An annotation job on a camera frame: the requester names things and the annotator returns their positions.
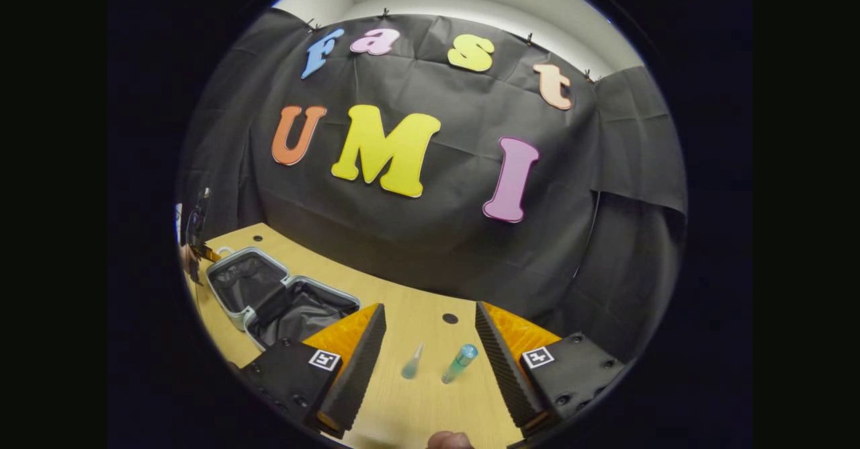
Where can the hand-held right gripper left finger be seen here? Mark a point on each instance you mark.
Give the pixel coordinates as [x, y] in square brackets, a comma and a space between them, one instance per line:
[359, 375]

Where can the small clear tube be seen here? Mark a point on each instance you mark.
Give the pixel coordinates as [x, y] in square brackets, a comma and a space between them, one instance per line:
[411, 368]

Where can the light blue suitcase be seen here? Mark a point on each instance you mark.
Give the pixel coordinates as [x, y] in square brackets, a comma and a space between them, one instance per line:
[235, 281]

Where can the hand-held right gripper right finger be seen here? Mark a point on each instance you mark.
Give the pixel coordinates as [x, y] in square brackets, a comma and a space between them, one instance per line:
[500, 368]

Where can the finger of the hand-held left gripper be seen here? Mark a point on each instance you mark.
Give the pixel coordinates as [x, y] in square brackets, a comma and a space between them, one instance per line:
[208, 254]

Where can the teal bottle with blue cap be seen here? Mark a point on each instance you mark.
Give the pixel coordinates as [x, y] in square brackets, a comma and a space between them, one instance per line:
[458, 365]

